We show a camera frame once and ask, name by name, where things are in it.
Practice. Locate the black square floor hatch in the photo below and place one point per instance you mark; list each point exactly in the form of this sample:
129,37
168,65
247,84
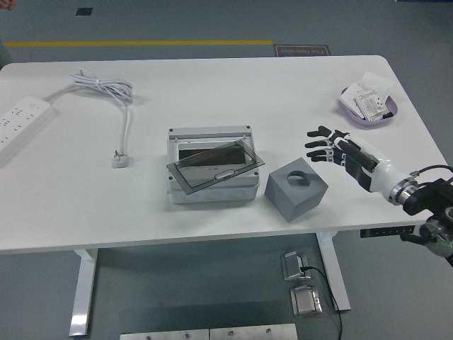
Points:
84,11

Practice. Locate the white printed socket panel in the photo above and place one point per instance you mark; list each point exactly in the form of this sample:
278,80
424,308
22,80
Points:
371,104

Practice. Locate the grey cube holder block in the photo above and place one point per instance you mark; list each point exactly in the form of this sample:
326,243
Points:
290,202

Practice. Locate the smoky transparent box lid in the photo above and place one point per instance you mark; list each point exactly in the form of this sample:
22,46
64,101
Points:
198,177

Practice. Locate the silver floor socket box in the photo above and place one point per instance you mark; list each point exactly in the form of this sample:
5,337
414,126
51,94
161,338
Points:
292,265
304,301

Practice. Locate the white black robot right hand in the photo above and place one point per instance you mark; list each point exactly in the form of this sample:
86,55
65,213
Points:
382,173

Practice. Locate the small black part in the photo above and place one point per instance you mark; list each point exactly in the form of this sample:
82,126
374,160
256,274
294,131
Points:
388,115

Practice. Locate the grey metal base plate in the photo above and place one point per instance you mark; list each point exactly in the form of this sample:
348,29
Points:
163,335
253,332

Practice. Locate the white power strip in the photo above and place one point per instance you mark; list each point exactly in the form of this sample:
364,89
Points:
17,120

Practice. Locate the grey electrical junction box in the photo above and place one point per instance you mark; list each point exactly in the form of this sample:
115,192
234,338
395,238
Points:
209,134

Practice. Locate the black table control panel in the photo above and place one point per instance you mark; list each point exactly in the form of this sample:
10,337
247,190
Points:
385,231

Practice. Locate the person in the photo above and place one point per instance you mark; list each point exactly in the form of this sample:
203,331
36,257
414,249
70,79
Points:
3,55

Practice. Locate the purple plastic tray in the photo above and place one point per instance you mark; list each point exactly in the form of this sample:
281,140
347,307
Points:
357,122

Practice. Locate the white square cover plate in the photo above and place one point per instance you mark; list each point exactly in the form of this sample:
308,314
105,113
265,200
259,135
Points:
378,83

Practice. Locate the dark floor sign mat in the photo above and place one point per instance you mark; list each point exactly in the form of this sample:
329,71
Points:
301,50

